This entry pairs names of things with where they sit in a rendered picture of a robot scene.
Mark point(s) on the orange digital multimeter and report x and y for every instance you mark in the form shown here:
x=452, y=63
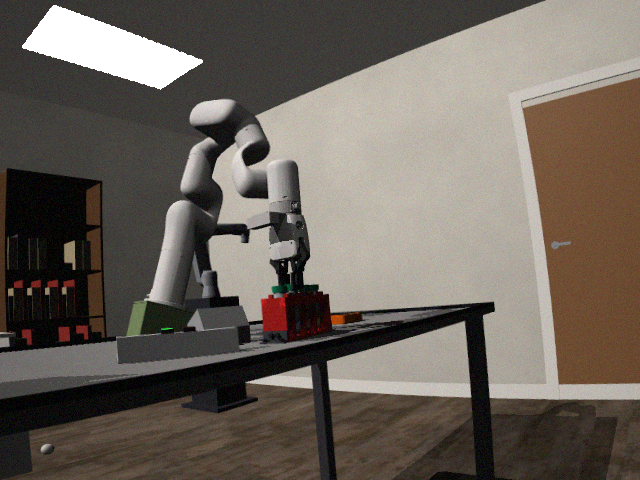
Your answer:
x=344, y=319

